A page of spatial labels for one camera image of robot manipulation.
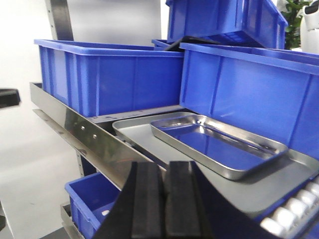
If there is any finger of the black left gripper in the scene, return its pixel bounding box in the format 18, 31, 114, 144
0, 88, 21, 108

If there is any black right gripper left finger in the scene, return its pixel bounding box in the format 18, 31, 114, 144
93, 162, 165, 239

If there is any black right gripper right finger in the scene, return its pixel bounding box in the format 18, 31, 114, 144
165, 161, 275, 239

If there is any small shiny silver tray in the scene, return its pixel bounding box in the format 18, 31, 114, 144
151, 114, 288, 180

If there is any blue bin lower left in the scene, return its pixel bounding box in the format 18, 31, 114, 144
65, 173, 120, 239

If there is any large matte grey tray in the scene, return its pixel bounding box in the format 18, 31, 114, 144
113, 112, 319, 218

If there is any blue plastic bin behind tray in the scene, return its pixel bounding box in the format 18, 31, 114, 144
34, 39, 183, 117

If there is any white conveyor rollers right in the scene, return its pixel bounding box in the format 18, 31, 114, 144
259, 176, 319, 239

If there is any blue plastic bin right rear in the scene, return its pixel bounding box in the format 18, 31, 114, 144
180, 43, 319, 158

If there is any tilted blue bin on top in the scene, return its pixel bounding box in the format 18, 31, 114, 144
166, 0, 288, 49

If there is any stainless steel shelf front rail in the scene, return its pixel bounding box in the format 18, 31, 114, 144
29, 83, 151, 189

